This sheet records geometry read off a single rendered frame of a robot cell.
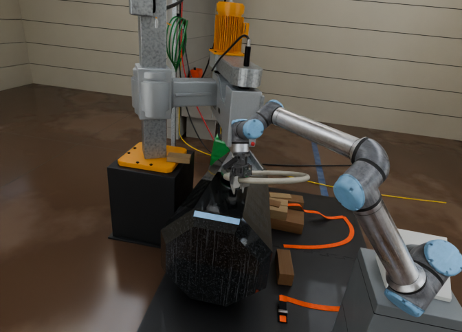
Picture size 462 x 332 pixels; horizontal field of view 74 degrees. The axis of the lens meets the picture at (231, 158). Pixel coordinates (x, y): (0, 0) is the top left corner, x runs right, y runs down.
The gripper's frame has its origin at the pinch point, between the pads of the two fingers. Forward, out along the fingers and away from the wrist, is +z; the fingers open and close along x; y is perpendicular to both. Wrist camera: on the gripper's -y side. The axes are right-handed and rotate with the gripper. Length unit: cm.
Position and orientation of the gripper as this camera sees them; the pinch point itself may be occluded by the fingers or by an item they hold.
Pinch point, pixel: (237, 191)
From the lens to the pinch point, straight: 161.2
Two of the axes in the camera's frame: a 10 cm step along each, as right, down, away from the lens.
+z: 0.0, 10.0, 0.5
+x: 7.3, -0.3, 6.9
